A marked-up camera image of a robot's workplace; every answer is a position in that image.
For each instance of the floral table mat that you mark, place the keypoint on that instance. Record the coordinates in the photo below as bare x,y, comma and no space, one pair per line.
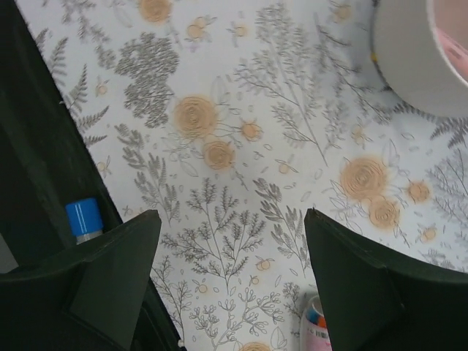
232,118

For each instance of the pink pencil case tube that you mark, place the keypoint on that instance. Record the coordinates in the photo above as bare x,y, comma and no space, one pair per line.
313,330

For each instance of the blue and grey stubby marker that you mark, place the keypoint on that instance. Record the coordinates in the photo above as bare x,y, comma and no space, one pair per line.
85,219

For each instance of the white round divided organizer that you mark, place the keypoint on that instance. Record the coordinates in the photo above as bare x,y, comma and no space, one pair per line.
421,52

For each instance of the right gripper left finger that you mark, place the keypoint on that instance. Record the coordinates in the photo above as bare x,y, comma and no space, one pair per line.
87,297

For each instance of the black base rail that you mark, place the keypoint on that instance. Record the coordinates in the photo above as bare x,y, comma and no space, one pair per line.
45,166

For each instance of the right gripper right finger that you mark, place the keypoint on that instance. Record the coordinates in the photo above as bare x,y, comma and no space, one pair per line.
375,298

